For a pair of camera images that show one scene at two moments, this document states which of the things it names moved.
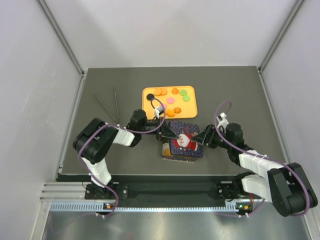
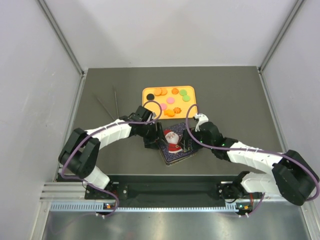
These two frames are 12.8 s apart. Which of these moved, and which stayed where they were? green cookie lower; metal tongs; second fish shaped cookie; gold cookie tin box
Moved: gold cookie tin box
Stayed: second fish shaped cookie; metal tongs; green cookie lower
